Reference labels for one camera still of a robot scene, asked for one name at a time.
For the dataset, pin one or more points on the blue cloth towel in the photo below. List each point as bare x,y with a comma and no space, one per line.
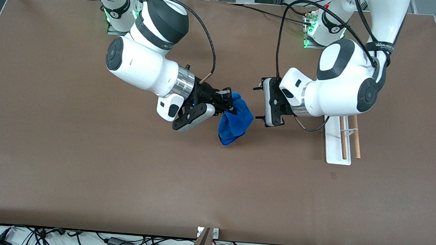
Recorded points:
236,127

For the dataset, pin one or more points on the white rack base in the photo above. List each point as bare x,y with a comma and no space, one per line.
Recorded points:
334,151

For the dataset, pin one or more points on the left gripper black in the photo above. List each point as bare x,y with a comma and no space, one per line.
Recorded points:
282,107

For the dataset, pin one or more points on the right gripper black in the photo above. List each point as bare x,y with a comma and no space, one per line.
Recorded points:
206,92

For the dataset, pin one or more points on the right white Franka arm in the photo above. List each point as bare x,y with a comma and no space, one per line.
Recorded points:
142,66

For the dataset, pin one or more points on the left white Franka arm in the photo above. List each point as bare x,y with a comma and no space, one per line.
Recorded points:
339,87

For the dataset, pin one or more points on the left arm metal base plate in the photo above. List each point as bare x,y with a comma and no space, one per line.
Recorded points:
308,45

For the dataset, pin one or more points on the white post bracket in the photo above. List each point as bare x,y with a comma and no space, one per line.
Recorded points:
215,233

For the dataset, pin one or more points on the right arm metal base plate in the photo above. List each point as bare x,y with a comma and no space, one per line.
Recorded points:
114,32

